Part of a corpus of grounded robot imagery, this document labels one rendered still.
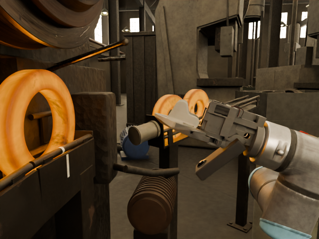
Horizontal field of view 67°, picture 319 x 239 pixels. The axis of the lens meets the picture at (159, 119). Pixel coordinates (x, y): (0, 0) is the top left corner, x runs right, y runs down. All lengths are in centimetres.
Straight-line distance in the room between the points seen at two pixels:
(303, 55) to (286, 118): 189
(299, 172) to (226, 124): 16
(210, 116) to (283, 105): 203
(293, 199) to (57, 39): 50
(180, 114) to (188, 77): 258
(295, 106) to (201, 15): 147
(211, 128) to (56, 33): 32
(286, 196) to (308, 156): 9
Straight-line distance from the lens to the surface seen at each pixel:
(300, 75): 418
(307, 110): 264
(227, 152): 50
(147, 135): 74
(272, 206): 56
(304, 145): 52
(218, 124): 48
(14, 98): 38
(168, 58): 312
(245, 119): 50
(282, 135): 50
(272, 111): 244
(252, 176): 71
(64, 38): 46
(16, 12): 37
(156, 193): 69
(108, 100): 62
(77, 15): 47
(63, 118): 50
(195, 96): 94
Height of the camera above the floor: 82
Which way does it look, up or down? 8 degrees down
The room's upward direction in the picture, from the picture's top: straight up
